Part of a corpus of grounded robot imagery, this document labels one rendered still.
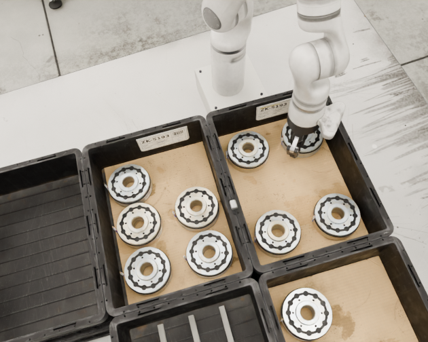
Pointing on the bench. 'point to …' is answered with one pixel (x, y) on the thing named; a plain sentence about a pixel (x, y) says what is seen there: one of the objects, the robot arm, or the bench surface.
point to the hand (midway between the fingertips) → (297, 144)
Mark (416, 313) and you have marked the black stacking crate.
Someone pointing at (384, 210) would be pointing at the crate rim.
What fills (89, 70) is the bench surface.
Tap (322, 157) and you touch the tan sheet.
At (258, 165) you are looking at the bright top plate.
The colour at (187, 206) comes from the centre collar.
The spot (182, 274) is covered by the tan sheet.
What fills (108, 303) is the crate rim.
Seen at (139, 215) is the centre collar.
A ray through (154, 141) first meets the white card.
